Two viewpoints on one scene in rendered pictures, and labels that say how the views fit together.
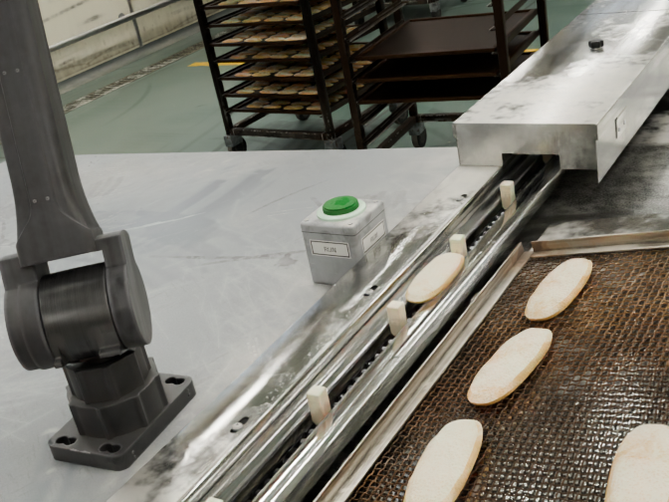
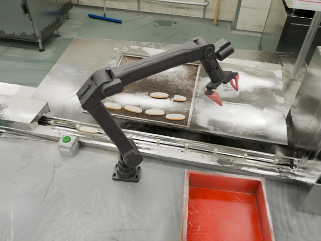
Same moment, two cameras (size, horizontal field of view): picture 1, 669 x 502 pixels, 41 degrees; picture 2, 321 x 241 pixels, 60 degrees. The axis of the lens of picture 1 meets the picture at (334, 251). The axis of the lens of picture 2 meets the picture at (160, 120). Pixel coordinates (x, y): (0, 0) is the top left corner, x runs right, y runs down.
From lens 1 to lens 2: 1.46 m
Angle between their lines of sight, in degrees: 91
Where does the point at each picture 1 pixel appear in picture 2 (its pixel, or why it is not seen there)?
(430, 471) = (157, 111)
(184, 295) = (71, 184)
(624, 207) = (55, 112)
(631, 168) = not seen: hidden behind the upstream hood
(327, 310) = (101, 141)
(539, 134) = (41, 111)
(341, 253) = (76, 144)
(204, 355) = (102, 169)
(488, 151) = (35, 123)
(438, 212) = (60, 131)
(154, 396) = not seen: hidden behind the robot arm
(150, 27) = not seen: outside the picture
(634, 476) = (160, 94)
